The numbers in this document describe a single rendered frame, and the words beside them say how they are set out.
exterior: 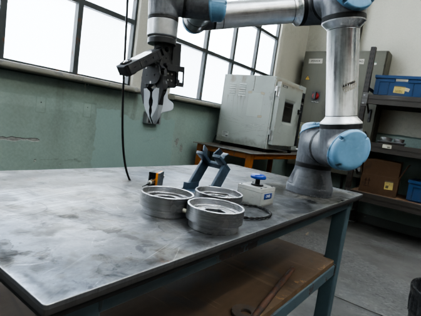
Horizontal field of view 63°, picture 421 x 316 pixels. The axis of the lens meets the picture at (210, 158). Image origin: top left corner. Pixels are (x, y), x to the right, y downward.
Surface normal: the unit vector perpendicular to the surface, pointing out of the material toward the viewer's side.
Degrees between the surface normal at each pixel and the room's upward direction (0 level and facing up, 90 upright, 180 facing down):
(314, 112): 90
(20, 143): 90
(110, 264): 0
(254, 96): 90
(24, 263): 0
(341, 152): 97
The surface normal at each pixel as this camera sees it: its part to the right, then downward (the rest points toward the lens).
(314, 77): -0.61, 0.00
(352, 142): 0.19, 0.26
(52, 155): 0.79, 0.18
